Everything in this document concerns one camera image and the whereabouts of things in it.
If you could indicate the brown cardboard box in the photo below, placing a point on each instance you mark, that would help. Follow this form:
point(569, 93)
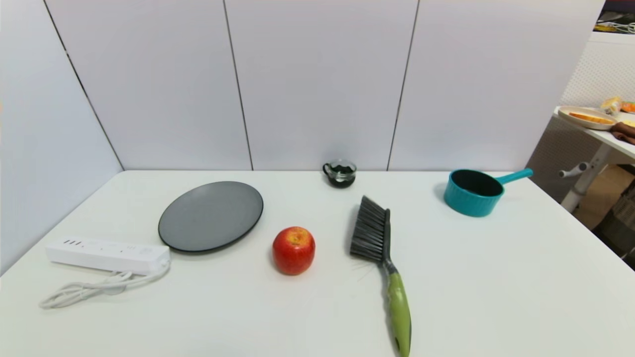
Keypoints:
point(603, 196)

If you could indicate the beige oval plate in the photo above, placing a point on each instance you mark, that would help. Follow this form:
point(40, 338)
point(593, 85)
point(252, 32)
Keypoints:
point(570, 115)

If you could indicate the yellow wrapped food package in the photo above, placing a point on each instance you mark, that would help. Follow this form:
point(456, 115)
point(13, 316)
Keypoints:
point(611, 105)

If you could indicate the white perforated panel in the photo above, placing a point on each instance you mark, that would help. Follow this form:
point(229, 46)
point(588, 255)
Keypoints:
point(605, 69)

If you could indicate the brown cloth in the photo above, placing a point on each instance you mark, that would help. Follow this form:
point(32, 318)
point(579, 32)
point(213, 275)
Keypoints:
point(626, 132)

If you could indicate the round grey plate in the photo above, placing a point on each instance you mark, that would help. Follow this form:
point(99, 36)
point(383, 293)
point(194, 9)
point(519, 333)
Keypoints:
point(211, 216)

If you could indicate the white side table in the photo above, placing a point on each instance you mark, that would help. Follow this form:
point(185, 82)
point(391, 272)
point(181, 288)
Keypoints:
point(589, 177)

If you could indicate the small glass cup dark liquid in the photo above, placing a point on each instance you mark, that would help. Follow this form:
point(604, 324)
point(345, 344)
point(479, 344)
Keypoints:
point(340, 174)

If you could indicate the red apple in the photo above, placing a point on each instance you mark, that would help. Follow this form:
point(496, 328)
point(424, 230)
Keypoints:
point(293, 253)

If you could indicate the white power strip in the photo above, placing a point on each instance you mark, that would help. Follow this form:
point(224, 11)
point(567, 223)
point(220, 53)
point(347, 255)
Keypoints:
point(106, 254)

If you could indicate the orange food item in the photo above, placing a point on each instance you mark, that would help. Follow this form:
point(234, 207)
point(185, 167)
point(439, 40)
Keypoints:
point(629, 107)

